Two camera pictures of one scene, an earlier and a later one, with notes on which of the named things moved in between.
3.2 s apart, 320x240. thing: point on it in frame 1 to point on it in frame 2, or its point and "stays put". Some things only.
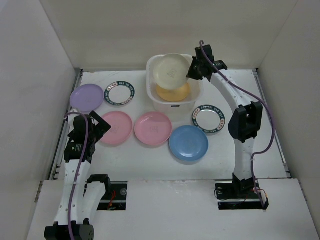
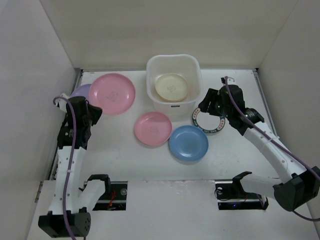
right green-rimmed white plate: [209, 118] stays put
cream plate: [171, 70] to [172, 87]
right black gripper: [194, 70] to [208, 100]
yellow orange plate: [173, 95] stays put
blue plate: [188, 142] stays put
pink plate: [152, 128] stays put
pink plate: [121, 127] to [113, 93]
